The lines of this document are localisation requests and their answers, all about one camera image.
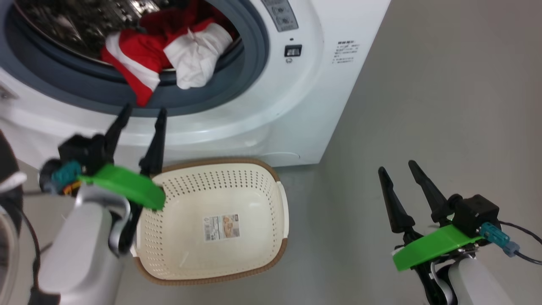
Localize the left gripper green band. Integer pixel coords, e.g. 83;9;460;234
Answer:
78;103;168;255

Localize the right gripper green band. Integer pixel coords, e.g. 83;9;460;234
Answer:
378;160;483;305

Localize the red and white clothing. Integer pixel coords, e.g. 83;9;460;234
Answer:
100;0;238;107

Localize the printed label sticker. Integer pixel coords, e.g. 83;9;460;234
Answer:
202;214;241;243

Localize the stainless steel washing machine drum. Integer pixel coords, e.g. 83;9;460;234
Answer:
15;0;178;60

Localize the white front-load washing machine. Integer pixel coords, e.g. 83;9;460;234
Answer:
0;0;391;170

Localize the cream basket with brown rim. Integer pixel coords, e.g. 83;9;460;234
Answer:
130;158;290;285

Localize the round white filter cover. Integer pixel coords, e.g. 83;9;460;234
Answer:
263;151;302;166

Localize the grey warning sticker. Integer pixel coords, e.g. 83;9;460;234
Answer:
260;0;299;33

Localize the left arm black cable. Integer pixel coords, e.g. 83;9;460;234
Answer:
17;159;83;297

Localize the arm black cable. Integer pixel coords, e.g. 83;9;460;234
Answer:
480;219;542;266
17;159;83;297

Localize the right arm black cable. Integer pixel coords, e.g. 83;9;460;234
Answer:
480;219;542;266

